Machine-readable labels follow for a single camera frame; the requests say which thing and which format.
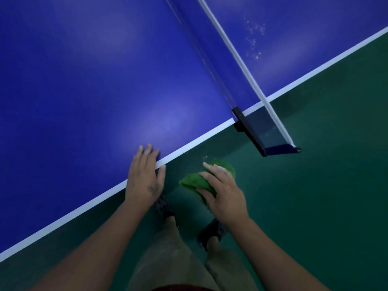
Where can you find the person's left hand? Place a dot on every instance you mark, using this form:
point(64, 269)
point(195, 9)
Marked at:
point(144, 181)

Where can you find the person's right hand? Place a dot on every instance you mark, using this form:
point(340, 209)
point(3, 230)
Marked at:
point(225, 198)

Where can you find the person's left thumb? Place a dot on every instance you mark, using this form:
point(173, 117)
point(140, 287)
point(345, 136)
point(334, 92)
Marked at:
point(162, 178)

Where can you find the person's right thumb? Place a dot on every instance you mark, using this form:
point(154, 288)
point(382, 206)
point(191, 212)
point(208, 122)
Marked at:
point(205, 193)

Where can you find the person's left middle finger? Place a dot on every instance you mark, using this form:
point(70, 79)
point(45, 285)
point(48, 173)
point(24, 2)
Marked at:
point(148, 155)

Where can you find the person's right middle finger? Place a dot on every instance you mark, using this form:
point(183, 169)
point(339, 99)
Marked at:
point(215, 169)

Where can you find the green cleaning cloth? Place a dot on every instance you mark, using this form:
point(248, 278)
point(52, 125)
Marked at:
point(194, 180)

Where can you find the person's left forearm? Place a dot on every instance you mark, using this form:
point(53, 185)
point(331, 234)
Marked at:
point(91, 248)

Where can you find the person's right forearm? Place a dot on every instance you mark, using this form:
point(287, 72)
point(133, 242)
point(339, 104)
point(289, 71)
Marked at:
point(272, 257)

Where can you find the dark patterned left shoe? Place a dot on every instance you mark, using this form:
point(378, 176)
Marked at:
point(162, 206)

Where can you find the dark patterned shoe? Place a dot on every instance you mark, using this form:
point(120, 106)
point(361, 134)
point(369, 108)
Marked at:
point(162, 206)
point(212, 230)

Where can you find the dark patterned right shoe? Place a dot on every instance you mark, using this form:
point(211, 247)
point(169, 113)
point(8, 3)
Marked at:
point(212, 230)

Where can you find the beige trousers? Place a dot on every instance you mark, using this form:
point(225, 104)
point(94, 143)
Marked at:
point(172, 257)

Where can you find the dark red shirt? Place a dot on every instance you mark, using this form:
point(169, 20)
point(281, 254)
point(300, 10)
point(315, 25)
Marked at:
point(182, 288)

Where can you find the table tennis net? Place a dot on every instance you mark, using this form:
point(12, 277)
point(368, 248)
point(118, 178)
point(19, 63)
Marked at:
point(242, 69)

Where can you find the dark net post clamp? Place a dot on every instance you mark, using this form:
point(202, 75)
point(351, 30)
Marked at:
point(260, 133)

